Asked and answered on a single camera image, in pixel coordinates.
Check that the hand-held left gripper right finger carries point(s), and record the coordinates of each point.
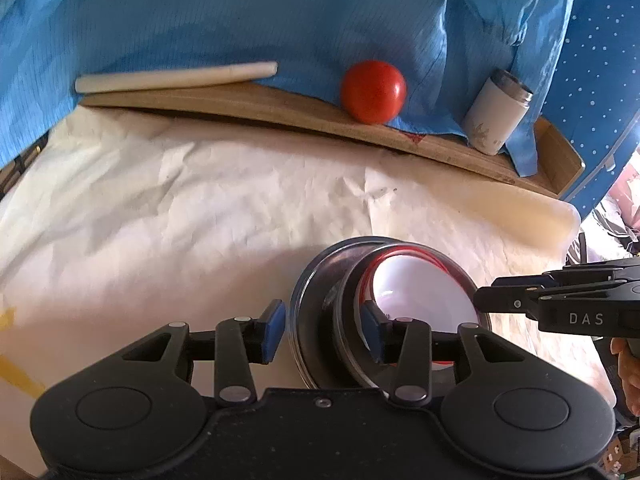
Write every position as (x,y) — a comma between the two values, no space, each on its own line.
(372,332)

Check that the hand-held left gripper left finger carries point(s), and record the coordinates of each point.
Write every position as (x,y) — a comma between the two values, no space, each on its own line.
(275,330)

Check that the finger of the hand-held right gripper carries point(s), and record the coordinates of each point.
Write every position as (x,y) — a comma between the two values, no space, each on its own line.
(575,275)
(505,301)

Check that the steel bowl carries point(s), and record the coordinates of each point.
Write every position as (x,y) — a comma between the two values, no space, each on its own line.
(348,320)

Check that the white ceramic bowl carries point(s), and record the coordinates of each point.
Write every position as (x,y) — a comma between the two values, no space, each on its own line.
(425,290)

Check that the person's right hand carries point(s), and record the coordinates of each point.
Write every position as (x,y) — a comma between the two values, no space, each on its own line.
(627,370)

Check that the pink printed bedding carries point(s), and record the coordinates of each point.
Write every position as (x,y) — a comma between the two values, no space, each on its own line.
(620,210)

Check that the cream tablecloth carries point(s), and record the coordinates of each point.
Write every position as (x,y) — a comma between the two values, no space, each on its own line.
(150,220)

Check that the white thermos bottle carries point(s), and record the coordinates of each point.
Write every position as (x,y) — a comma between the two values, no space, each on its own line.
(487,120)

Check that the blue dotted cloth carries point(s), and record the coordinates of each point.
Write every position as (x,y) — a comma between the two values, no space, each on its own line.
(600,60)

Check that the red tomato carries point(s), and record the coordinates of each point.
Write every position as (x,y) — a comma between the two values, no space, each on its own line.
(372,92)

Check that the white rolling stick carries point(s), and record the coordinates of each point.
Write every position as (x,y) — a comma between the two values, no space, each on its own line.
(175,78)

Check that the black plastic crate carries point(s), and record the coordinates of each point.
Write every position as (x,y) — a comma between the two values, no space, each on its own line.
(20,165)

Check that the light blue coat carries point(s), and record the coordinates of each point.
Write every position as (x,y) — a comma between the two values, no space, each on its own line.
(200,10)

